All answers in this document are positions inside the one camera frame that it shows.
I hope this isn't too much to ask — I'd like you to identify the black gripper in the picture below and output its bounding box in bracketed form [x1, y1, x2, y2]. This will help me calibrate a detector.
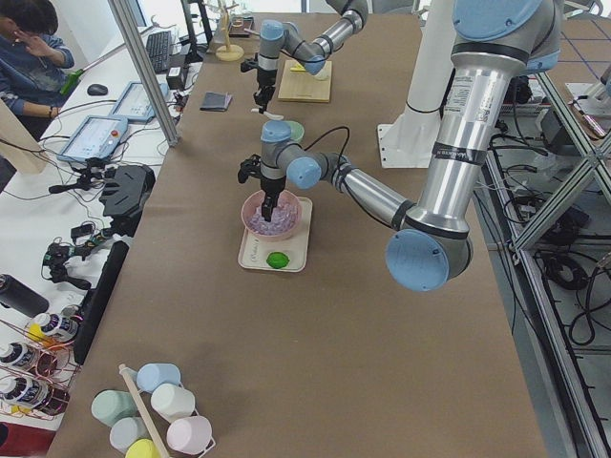
[253, 69, 277, 109]
[261, 176, 286, 221]

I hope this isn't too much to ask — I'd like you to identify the white ceramic spoon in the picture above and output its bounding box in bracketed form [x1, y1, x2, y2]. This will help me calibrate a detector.
[250, 108, 284, 120]

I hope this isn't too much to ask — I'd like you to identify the pink bowl of ice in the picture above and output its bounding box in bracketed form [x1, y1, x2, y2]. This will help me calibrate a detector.
[241, 190, 302, 241]

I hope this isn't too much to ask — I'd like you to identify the mint green bowl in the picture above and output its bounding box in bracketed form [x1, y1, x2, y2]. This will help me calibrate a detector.
[286, 120, 305, 143]

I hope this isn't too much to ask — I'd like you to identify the bamboo cutting board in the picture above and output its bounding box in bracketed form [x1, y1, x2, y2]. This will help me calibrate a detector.
[278, 59, 332, 103]

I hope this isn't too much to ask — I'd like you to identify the grey folded cloth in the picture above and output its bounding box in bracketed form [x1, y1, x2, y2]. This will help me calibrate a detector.
[200, 92, 233, 112]

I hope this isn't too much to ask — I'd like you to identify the wooden cup tree stand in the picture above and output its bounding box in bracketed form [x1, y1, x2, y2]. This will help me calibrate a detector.
[204, 1, 244, 62]

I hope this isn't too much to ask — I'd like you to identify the cream rabbit tray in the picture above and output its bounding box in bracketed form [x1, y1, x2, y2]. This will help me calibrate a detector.
[238, 197, 313, 273]

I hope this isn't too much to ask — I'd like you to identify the green lime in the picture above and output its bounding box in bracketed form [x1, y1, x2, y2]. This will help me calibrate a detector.
[265, 251, 290, 269]

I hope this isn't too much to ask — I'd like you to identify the black keyboard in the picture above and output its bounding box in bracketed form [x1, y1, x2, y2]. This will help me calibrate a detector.
[145, 31, 173, 74]

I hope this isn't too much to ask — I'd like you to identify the far teach pendant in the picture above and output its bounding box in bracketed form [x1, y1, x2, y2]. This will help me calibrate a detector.
[109, 81, 155, 124]

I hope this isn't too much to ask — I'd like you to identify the teach pendant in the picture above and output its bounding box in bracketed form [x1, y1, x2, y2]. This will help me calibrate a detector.
[56, 115, 129, 162]
[109, 81, 155, 124]

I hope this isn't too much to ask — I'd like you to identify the black computer mouse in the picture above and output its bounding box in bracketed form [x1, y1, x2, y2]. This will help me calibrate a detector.
[87, 84, 109, 96]

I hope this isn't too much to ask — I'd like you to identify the near teach pendant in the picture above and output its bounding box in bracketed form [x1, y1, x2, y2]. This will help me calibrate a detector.
[56, 115, 129, 162]

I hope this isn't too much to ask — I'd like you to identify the light blue cup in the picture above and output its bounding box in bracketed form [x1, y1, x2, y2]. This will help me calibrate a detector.
[137, 363, 181, 393]

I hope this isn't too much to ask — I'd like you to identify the white cup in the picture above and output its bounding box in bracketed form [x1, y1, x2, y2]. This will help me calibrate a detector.
[151, 384, 196, 423]

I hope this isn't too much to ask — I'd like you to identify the seated person in blue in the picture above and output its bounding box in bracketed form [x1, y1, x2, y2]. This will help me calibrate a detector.
[1, 0, 74, 139]

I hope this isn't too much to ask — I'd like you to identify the pink cup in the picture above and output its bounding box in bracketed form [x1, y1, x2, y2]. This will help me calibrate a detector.
[166, 416, 215, 455]

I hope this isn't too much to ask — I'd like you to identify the mint green cup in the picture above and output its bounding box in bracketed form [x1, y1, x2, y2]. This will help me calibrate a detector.
[91, 390, 137, 427]

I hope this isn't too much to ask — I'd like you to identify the grey cup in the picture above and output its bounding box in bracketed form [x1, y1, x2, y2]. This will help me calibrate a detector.
[109, 417, 149, 454]

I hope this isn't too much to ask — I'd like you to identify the yellow cup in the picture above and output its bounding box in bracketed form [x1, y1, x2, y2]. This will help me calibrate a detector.
[125, 439, 160, 458]

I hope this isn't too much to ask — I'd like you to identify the black bracket device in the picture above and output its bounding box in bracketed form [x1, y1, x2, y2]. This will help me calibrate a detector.
[99, 165, 156, 237]

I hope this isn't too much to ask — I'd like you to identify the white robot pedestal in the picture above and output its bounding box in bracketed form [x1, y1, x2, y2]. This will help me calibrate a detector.
[377, 0, 456, 168]

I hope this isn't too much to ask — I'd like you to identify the aluminium frame post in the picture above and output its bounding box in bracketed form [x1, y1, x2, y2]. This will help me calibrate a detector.
[108, 0, 179, 147]

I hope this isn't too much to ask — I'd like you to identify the copper wire bottle rack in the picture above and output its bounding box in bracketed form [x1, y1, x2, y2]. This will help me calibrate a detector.
[1, 313, 80, 421]

